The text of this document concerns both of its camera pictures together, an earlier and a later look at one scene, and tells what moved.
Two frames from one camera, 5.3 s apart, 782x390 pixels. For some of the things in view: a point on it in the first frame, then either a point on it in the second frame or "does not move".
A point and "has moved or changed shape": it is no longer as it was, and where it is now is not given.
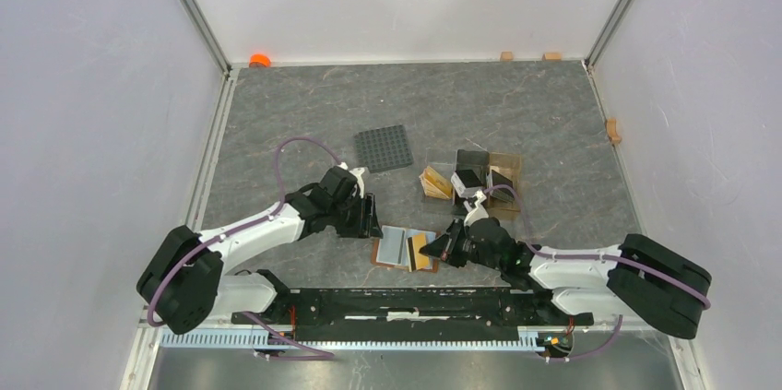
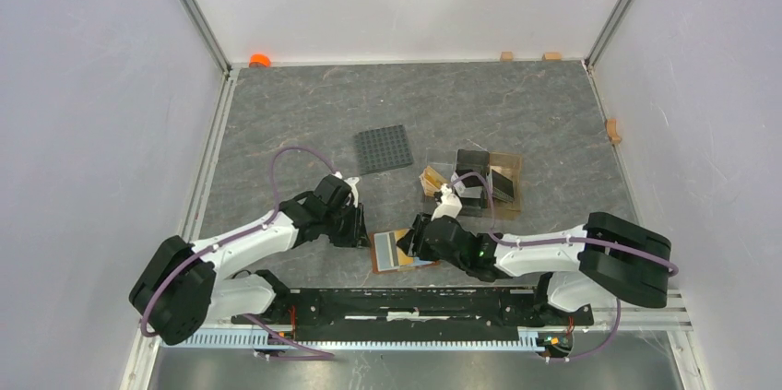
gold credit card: x=418 y=260 has moved or changed shape
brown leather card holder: x=399 y=248 does not move
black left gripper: x=366 y=224 -> x=357 y=236
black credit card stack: x=474 y=163 does not move
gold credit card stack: x=434 y=185 does not move
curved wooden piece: x=610 y=124 does not move
